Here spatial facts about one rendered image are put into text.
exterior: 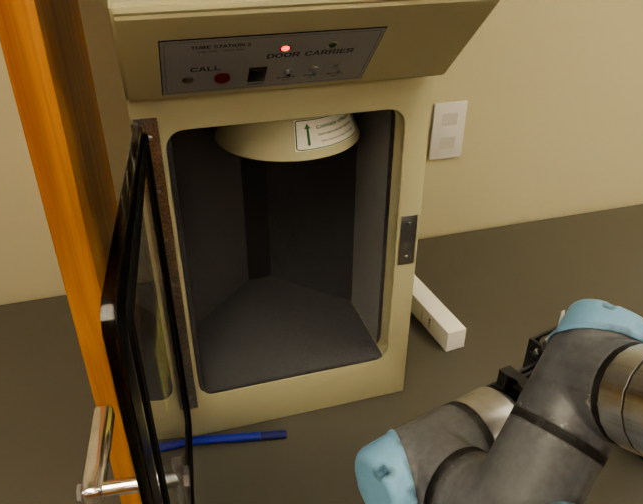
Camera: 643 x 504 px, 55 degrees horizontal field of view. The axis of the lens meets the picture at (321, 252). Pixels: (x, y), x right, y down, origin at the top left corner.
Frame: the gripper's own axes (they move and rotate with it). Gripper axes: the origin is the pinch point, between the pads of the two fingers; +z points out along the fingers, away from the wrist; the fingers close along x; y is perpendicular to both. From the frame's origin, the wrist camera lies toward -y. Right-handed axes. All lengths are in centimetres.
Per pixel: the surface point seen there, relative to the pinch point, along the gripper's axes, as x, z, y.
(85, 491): 7, -56, 9
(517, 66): 55, 38, 15
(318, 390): 26.9, -24.1, -14.4
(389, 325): 24.5, -14.4, -5.3
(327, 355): 28.7, -21.6, -10.5
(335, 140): 28.9, -20.9, 20.9
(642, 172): 45, 74, -12
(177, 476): 5, -50, 9
